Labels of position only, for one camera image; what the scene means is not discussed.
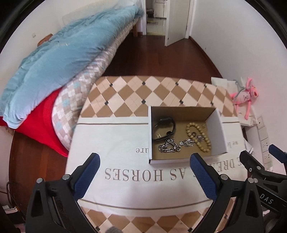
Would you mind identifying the wooden bead bracelet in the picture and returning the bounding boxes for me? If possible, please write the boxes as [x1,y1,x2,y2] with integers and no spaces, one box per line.
[185,122,212,153]

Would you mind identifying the thick silver chain bracelet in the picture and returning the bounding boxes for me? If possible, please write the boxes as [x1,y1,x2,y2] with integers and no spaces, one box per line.
[159,138,182,153]

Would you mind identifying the black smart band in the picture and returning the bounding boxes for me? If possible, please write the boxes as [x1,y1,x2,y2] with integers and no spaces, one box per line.
[152,117,176,142]

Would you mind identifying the pink panther plush toy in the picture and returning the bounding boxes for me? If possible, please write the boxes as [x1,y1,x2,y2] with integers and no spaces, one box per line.
[230,78,259,120]

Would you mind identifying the red blanket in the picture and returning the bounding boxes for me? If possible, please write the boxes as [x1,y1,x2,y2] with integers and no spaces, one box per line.
[0,87,69,158]

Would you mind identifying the white cardboard box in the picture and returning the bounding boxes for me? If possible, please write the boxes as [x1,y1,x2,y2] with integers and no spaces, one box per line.
[148,106,228,164]

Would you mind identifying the checkered mattress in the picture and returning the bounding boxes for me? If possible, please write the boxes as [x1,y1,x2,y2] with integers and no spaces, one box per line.
[51,18,138,150]

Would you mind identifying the light blue duvet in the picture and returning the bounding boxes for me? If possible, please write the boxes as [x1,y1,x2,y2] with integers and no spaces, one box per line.
[1,4,143,129]

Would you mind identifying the white door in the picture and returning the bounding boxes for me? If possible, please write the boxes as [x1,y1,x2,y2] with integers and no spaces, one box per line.
[164,0,190,47]

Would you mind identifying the white wall socket strip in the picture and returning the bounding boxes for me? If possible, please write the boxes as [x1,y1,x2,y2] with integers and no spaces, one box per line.
[257,116,273,171]

